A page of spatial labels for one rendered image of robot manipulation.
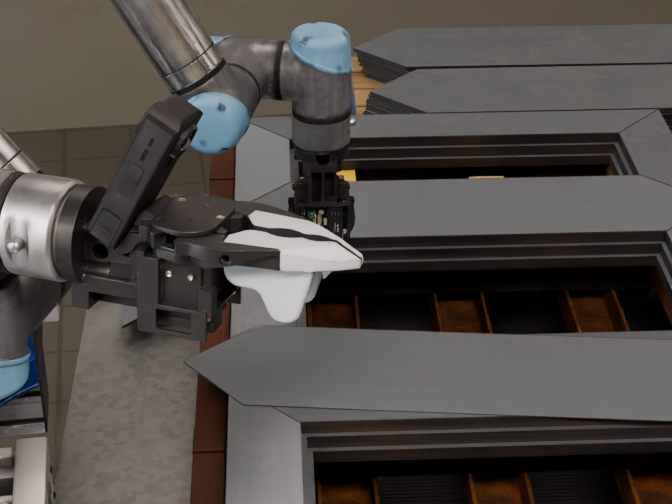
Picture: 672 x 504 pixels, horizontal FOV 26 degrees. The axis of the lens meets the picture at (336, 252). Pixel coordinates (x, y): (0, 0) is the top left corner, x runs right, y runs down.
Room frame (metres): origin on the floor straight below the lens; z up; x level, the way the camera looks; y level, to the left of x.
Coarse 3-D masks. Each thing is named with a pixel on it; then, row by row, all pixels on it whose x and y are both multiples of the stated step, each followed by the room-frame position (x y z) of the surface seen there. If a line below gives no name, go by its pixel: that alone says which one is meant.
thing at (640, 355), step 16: (624, 352) 1.58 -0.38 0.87; (640, 352) 1.58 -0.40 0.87; (656, 352) 1.58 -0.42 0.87; (640, 368) 1.54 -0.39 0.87; (656, 368) 1.54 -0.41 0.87; (640, 384) 1.50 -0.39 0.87; (656, 384) 1.50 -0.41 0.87; (640, 400) 1.47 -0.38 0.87; (656, 400) 1.47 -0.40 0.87; (640, 416) 1.44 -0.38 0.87; (656, 416) 1.44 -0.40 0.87
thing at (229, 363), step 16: (240, 336) 1.61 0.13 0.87; (256, 336) 1.61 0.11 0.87; (224, 352) 1.57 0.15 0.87; (240, 352) 1.57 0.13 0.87; (208, 368) 1.54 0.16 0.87; (224, 368) 1.54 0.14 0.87; (240, 368) 1.54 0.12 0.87; (224, 384) 1.50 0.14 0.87; (240, 384) 1.50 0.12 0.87; (240, 400) 1.47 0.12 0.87
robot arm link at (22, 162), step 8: (0, 128) 1.09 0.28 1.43; (0, 136) 1.07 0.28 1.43; (8, 136) 1.09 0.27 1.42; (0, 144) 1.07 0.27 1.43; (8, 144) 1.07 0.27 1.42; (16, 144) 1.09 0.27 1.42; (0, 152) 1.06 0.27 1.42; (8, 152) 1.07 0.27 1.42; (16, 152) 1.07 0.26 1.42; (24, 152) 1.09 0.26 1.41; (0, 160) 1.05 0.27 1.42; (8, 160) 1.06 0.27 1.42; (16, 160) 1.06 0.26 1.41; (24, 160) 1.07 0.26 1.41; (8, 168) 1.05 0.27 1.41; (16, 168) 1.06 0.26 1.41; (24, 168) 1.06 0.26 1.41; (32, 168) 1.07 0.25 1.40; (64, 288) 1.00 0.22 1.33
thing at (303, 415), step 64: (384, 256) 1.87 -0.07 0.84; (448, 256) 1.88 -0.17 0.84; (512, 256) 1.88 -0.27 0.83; (576, 256) 1.88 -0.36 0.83; (640, 256) 1.88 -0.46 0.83; (320, 448) 1.42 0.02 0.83; (384, 448) 1.42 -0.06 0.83; (448, 448) 1.42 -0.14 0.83; (512, 448) 1.43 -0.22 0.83; (576, 448) 1.43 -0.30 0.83; (640, 448) 1.43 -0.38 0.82
